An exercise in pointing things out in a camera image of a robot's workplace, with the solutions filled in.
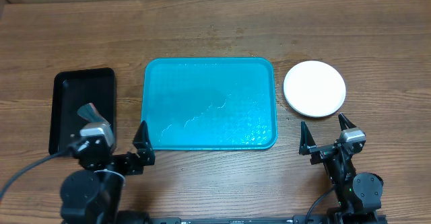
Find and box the teal plastic serving tray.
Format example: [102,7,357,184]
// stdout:
[141,57,277,151]

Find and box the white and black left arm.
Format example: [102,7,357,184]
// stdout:
[60,121,156,224]

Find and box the black plastic tray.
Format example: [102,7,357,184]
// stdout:
[48,68,117,155]

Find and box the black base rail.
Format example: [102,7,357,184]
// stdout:
[151,215,388,224]

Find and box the brown bow-shaped sponge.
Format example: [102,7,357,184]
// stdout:
[77,103,109,124]

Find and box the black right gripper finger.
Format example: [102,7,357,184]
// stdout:
[338,113,356,130]
[300,121,316,147]

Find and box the white plate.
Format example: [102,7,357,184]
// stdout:
[283,61,347,118]

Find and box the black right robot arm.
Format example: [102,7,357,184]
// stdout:
[292,113,387,224]

